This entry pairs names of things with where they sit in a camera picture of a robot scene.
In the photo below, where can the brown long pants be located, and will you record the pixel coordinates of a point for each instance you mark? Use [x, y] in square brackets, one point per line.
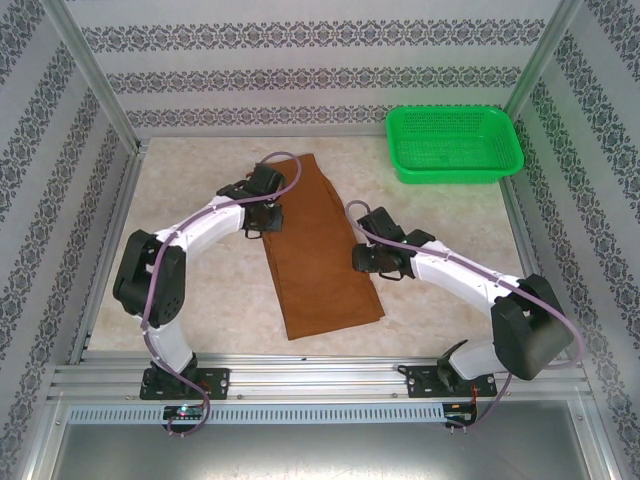
[320, 280]

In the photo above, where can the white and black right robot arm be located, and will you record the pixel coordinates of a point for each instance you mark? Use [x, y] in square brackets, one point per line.
[450, 270]

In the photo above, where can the green plastic mesh basket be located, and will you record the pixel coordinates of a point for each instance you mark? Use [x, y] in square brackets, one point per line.
[415, 175]

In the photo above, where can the right small circuit board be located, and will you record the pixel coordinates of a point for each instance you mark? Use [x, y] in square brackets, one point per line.
[460, 414]

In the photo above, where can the small circuit board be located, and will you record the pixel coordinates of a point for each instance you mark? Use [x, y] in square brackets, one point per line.
[460, 414]
[184, 411]

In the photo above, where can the steel sheet shelf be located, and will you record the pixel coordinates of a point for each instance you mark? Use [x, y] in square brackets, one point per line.
[320, 450]

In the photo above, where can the left small circuit board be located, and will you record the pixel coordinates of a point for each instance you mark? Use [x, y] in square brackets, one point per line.
[184, 411]

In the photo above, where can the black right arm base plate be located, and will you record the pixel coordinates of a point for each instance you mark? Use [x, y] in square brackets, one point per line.
[422, 382]

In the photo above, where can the right aluminium side rail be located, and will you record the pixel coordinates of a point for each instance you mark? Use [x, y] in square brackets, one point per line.
[520, 235]

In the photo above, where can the aluminium side rail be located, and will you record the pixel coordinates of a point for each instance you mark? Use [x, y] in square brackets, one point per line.
[520, 235]
[120, 200]

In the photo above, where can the long aluminium mounting rail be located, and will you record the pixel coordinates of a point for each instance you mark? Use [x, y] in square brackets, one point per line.
[320, 375]

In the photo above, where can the left aluminium side rail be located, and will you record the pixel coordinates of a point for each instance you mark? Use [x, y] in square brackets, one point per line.
[120, 200]

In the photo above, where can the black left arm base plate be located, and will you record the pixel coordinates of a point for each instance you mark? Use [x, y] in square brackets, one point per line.
[215, 382]

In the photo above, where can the left aluminium corner post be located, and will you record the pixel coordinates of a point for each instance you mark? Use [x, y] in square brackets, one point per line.
[90, 65]

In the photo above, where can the aluminium corner post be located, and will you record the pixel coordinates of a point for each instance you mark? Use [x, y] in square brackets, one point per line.
[90, 65]
[542, 55]

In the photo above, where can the right aluminium corner post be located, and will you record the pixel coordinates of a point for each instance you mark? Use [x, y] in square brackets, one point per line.
[542, 55]

